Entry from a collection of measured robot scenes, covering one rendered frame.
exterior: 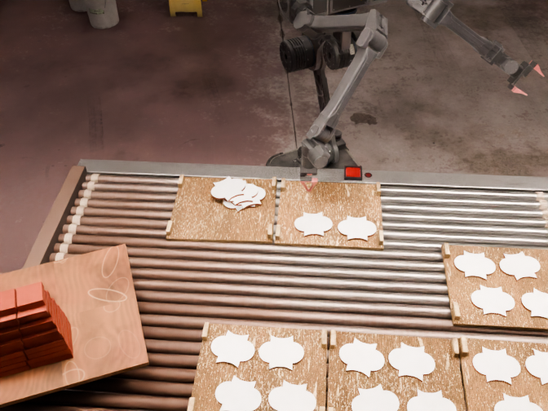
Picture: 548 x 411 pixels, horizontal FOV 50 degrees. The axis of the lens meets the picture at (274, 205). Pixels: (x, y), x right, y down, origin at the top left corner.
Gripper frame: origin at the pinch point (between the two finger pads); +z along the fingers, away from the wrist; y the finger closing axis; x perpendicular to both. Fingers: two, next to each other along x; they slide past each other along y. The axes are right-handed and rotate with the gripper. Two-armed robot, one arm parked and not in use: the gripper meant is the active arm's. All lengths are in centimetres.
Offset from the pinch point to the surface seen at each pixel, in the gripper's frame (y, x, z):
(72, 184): 2, 99, 5
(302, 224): -15.8, 2.3, 8.2
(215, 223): -15.8, 36.2, 8.5
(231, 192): -2.4, 31.3, 4.2
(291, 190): 4.3, 7.5, 8.9
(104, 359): -84, 59, -2
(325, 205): -4.0, -6.7, 9.4
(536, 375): -75, -73, 11
